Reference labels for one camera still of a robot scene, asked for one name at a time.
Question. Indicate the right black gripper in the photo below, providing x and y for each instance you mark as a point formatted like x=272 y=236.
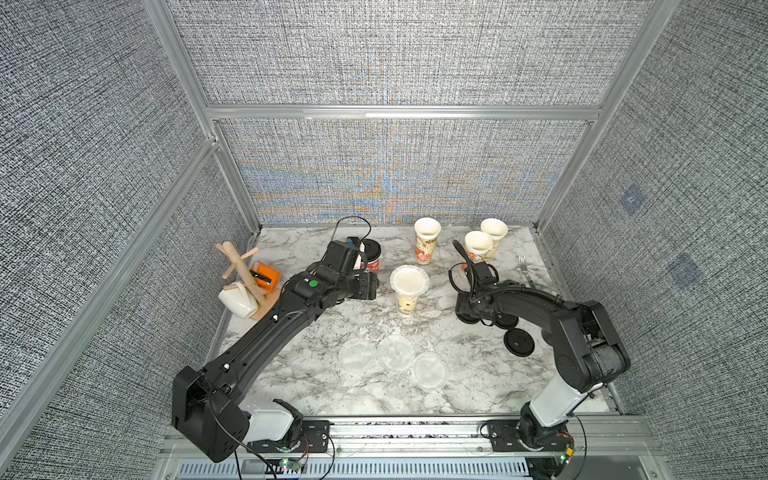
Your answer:
x=480 y=273

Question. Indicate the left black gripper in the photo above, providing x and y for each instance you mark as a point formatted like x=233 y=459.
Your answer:
x=366 y=285

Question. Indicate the red patterned paper cup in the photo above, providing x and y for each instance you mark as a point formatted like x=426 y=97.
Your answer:
x=374 y=266

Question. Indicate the black cup lid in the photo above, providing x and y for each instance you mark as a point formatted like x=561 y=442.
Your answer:
x=519 y=342
x=506 y=321
x=372 y=250

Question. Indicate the yellow patterned paper cup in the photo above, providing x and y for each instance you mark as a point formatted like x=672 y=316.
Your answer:
x=406 y=305

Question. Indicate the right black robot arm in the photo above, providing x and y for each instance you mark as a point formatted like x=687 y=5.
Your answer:
x=587 y=350

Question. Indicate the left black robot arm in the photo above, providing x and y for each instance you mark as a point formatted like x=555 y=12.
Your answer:
x=206 y=401

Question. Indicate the red flower paper cup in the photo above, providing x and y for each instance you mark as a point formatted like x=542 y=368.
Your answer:
x=478 y=245

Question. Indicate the back left paper cup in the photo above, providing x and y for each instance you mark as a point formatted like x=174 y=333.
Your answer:
x=427 y=231

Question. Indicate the back right paper cup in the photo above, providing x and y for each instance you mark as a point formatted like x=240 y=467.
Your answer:
x=497 y=230

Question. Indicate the orange mug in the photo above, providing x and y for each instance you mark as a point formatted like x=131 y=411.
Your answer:
x=265 y=276

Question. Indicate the wooden mug tree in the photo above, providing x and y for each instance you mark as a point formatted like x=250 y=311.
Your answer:
x=238 y=266

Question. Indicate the white mug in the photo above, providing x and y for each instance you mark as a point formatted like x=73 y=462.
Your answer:
x=238 y=300

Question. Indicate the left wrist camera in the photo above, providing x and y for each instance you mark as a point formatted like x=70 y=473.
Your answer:
x=343 y=256

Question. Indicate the green handled fork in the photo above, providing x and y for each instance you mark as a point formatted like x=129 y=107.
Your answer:
x=523 y=268

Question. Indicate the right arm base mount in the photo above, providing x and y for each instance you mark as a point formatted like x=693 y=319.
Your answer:
x=508 y=436

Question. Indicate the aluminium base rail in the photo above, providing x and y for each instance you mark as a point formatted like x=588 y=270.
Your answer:
x=595 y=446

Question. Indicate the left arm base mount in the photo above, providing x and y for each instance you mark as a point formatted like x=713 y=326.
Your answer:
x=300 y=437

